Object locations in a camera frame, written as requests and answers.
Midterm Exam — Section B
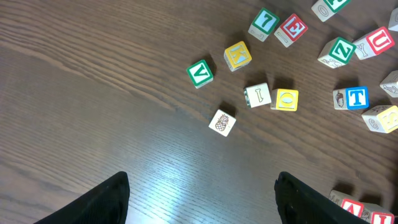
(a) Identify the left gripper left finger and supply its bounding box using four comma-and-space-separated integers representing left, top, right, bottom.
35, 171, 130, 224

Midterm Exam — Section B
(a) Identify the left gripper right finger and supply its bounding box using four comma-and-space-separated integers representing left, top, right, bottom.
274, 172, 367, 224

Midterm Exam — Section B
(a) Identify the red A block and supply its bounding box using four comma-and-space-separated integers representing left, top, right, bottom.
329, 190, 364, 217

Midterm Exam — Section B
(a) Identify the red I block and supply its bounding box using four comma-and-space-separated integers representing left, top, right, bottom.
361, 202, 395, 224

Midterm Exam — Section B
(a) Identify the yellow O block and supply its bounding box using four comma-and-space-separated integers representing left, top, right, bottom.
271, 88, 299, 111

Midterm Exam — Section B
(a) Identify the pineapple picture block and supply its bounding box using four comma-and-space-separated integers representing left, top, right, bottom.
208, 110, 236, 137

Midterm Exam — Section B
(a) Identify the plain I engraved block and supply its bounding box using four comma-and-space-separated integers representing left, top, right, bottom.
244, 83, 271, 108

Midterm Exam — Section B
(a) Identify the blue T block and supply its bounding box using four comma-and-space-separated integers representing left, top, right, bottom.
333, 86, 369, 110

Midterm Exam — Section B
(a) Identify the yellow S block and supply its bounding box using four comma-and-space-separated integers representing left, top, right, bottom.
361, 105, 397, 134

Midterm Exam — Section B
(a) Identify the yellow C block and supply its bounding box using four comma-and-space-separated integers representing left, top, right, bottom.
379, 70, 398, 98

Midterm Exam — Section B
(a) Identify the green Z block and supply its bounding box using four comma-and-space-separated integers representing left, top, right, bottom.
318, 37, 356, 68

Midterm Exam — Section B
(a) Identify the green V block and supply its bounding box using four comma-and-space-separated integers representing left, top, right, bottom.
186, 60, 214, 88

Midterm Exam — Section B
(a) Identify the yellow K block left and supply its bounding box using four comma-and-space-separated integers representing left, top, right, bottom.
224, 41, 252, 72

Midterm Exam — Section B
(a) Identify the red E block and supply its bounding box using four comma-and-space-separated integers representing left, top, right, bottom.
274, 14, 308, 48

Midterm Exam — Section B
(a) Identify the red U block left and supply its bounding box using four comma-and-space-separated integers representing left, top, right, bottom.
353, 27, 395, 60

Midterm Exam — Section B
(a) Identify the green 7 block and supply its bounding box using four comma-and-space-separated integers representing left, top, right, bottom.
248, 7, 280, 42

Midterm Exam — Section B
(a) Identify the green J block top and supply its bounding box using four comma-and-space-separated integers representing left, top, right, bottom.
311, 0, 351, 22

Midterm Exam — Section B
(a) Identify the yellow block top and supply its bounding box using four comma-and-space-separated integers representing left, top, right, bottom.
388, 8, 398, 32

